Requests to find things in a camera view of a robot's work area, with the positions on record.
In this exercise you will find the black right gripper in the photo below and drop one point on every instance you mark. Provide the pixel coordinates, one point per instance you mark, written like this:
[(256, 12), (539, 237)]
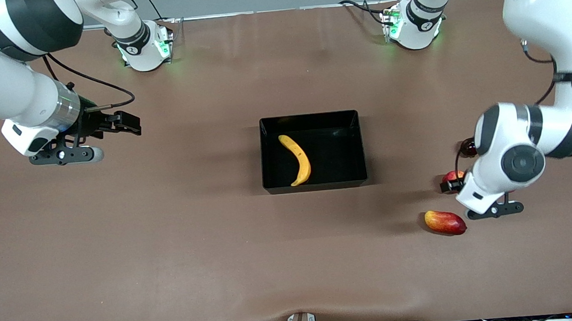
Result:
[(93, 123)]

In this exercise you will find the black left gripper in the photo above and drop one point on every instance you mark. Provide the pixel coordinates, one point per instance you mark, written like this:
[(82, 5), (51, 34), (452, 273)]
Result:
[(450, 186)]

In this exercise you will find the black rectangular plastic box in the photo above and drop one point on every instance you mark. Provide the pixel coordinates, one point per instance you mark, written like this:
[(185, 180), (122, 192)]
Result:
[(336, 162)]

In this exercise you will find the yellow banana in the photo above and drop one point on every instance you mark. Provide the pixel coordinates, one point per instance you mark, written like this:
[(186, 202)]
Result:
[(300, 157)]

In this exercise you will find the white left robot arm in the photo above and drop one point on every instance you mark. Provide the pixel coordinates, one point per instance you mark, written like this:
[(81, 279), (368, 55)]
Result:
[(547, 11)]

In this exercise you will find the red yellow mango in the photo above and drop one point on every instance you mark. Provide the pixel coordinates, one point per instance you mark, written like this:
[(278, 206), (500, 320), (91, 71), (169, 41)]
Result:
[(445, 222)]

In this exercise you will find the dark purple mangosteen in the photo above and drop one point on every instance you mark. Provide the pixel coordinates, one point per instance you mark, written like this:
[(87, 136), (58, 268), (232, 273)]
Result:
[(468, 148)]

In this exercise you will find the brown table cover mat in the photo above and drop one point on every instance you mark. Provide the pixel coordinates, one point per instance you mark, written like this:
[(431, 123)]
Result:
[(120, 242)]

